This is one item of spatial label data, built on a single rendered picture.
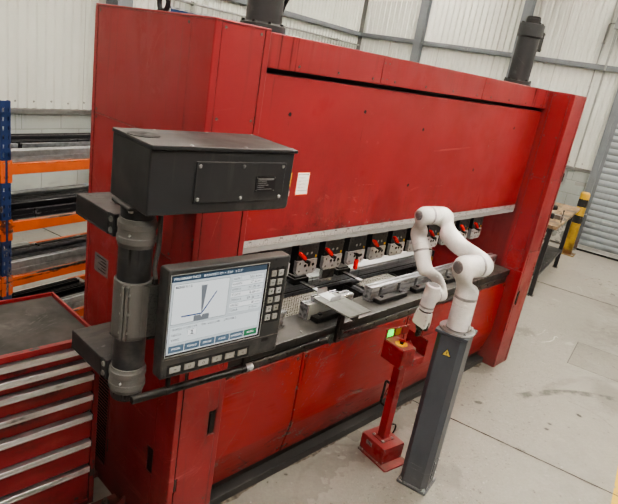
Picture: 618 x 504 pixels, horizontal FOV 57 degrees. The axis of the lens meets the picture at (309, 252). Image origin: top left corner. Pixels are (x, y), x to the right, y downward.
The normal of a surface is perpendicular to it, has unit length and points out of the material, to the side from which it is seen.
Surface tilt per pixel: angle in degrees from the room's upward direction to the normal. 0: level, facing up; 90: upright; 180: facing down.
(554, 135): 90
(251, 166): 90
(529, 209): 90
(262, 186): 90
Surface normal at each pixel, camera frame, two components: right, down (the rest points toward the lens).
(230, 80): 0.70, 0.33
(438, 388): -0.54, 0.18
